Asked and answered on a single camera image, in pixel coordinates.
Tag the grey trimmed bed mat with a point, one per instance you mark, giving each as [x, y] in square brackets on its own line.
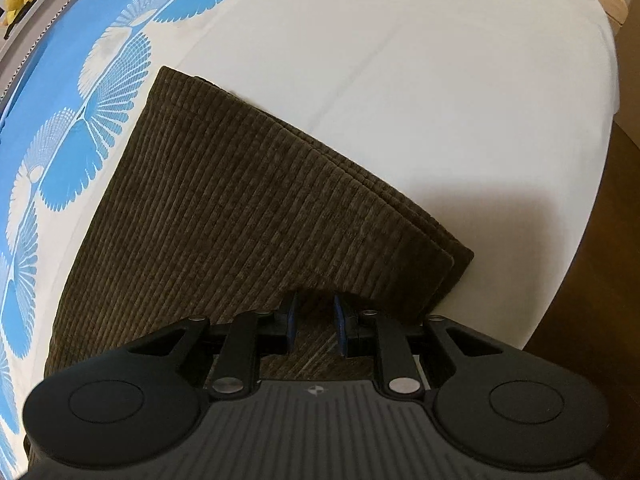
[50, 17]

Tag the blue white patterned bed sheet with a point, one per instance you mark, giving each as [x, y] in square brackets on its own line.
[400, 85]

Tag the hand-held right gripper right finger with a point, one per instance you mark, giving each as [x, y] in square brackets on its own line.
[340, 325]

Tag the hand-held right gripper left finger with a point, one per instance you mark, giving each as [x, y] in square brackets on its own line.
[291, 320]

